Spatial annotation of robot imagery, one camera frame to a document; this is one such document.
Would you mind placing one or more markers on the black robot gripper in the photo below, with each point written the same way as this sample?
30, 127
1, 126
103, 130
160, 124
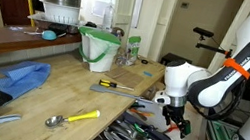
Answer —
174, 114

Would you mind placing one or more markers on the small blue block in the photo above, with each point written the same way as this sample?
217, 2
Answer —
147, 73

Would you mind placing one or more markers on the brown cork mat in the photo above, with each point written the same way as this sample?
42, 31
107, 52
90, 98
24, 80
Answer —
117, 73
131, 80

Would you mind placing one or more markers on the grey flat spatula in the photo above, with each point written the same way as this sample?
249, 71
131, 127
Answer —
118, 93

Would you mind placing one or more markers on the black box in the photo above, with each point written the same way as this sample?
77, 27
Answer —
169, 58

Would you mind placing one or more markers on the yellow black screwdriver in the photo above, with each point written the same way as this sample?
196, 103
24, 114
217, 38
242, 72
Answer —
111, 84

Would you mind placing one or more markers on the clear glass jar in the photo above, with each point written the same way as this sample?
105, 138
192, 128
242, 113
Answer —
120, 60

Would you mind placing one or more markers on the green white food bag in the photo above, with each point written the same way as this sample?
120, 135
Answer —
132, 49

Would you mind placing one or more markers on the white bin with green lid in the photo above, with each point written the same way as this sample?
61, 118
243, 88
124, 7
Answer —
99, 50

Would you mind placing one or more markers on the small plastic water bottle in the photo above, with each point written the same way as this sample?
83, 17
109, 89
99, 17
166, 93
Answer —
118, 34

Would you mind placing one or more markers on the tall clear bottle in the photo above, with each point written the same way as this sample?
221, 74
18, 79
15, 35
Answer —
108, 15

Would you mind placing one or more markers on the blue bowl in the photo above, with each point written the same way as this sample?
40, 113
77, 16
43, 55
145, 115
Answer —
49, 35

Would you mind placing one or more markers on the blue checked cloth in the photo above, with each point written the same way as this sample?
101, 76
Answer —
22, 77

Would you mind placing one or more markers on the white colander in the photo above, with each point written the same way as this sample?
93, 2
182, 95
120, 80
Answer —
60, 13

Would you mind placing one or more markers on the white dish rack tray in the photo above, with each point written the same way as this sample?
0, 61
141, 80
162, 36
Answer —
39, 17

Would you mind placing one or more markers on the dark wooden counter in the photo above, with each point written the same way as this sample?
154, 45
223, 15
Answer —
11, 40

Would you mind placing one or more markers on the yellow pole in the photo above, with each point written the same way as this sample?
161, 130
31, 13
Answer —
31, 6

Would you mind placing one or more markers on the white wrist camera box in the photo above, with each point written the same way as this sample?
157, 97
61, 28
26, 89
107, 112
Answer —
162, 98

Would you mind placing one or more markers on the black camera on stand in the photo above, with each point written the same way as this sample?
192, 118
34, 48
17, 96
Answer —
203, 32

